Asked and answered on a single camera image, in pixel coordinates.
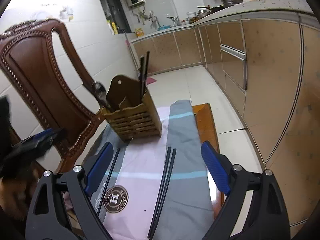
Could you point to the wooden utensil holder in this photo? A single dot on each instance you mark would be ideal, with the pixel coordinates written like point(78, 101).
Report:
point(134, 114)

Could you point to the speckled white countertop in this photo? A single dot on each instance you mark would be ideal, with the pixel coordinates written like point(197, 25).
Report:
point(300, 6)

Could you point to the white bowl on counter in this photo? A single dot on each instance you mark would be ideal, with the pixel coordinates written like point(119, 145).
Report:
point(191, 14)

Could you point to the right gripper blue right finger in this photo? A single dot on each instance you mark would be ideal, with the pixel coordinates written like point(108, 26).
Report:
point(218, 166)

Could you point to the grey and pink cloth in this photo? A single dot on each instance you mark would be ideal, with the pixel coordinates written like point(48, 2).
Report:
point(131, 195)

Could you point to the steel spoon wooden handle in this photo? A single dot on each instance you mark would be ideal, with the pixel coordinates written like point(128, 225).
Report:
point(98, 90)

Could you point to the yellow box on counter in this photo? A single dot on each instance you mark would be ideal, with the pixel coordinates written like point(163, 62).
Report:
point(139, 32)

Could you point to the pink floor mat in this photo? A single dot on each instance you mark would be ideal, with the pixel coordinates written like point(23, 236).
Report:
point(150, 80)

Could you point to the yellow bottle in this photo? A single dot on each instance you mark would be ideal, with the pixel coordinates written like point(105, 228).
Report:
point(114, 27)

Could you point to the chrome sink faucet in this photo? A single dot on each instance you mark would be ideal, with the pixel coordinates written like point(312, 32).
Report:
point(154, 22)

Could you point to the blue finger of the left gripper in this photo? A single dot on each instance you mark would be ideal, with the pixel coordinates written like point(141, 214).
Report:
point(40, 143)

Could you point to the person's left hand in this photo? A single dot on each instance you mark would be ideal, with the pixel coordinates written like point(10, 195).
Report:
point(17, 190)

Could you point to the black frying pan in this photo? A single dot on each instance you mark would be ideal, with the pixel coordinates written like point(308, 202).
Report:
point(212, 9)

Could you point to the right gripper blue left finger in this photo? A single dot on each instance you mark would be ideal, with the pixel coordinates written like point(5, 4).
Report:
point(96, 167)

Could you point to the beige kitchen cabinets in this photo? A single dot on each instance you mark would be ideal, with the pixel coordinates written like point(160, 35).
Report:
point(267, 63)

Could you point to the black chopstick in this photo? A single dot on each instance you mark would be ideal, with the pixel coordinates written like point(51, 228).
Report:
point(108, 179)
point(145, 72)
point(165, 189)
point(141, 76)
point(165, 168)

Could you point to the orange wooden table edge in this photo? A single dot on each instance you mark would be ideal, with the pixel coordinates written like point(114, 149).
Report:
point(207, 132)

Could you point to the carved brown wooden chair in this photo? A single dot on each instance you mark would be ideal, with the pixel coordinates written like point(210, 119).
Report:
point(28, 61)

